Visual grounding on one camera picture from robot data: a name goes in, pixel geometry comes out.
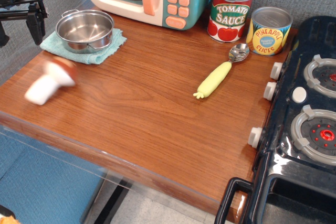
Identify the light blue folded cloth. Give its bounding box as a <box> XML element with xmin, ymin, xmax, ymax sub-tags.
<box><xmin>40</xmin><ymin>28</ymin><xmax>127</xmax><ymax>65</ymax></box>

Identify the orange plush object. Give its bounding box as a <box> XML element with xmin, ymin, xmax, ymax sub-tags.
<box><xmin>0</xmin><ymin>216</ymin><xmax>20</xmax><ymax>224</ymax></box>

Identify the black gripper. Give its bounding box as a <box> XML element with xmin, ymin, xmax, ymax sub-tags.
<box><xmin>0</xmin><ymin>0</ymin><xmax>48</xmax><ymax>48</ymax></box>

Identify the small steel pot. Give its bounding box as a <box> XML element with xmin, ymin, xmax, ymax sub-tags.
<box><xmin>55</xmin><ymin>9</ymin><xmax>114</xmax><ymax>54</ymax></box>

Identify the plush brown white mushroom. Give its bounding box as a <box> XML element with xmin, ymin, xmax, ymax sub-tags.
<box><xmin>24</xmin><ymin>56</ymin><xmax>77</xmax><ymax>105</ymax></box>

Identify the tomato sauce can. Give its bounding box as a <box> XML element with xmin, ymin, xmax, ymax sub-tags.
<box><xmin>207</xmin><ymin>0</ymin><xmax>253</xmax><ymax>42</ymax></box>

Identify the black metal table leg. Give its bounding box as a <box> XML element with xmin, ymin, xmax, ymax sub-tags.
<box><xmin>94</xmin><ymin>179</ymin><xmax>131</xmax><ymax>224</ymax></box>

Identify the spoon with yellow-green handle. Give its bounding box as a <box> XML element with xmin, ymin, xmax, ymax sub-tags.
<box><xmin>193</xmin><ymin>44</ymin><xmax>250</xmax><ymax>99</ymax></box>

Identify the dark blue toy stove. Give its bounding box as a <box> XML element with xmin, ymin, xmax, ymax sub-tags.
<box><xmin>215</xmin><ymin>16</ymin><xmax>335</xmax><ymax>223</ymax></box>

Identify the pineapple slices can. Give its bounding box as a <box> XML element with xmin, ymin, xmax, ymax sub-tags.
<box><xmin>246</xmin><ymin>7</ymin><xmax>293</xmax><ymax>56</ymax></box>

